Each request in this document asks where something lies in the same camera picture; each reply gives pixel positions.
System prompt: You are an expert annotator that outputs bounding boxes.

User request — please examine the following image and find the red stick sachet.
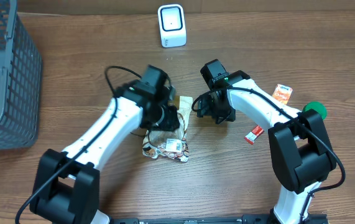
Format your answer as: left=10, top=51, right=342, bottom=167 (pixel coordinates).
left=244, top=126, right=264, bottom=145

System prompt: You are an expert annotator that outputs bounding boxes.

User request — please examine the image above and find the brown snack pouch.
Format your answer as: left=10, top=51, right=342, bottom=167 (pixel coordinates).
left=142, top=96, right=193, bottom=162

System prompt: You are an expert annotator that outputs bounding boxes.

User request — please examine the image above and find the orange small box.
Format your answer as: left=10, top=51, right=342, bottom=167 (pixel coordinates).
left=272, top=84, right=293, bottom=105

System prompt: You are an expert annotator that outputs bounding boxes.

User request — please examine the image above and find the green lid jar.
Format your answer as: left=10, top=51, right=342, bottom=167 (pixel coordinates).
left=302, top=101, right=328, bottom=120

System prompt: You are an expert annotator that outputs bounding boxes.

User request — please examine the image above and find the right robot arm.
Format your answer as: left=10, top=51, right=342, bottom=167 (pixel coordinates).
left=192, top=59, right=341, bottom=223

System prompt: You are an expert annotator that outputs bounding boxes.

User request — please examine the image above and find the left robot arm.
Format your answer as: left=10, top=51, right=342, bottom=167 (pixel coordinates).
left=24, top=65, right=180, bottom=224

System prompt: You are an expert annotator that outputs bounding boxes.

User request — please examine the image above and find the white barcode scanner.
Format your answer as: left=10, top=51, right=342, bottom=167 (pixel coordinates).
left=157, top=4, right=187, bottom=48

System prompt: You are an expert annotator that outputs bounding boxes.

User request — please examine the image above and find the grey plastic mesh basket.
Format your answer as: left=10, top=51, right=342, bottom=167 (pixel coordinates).
left=0, top=0, right=43, bottom=149

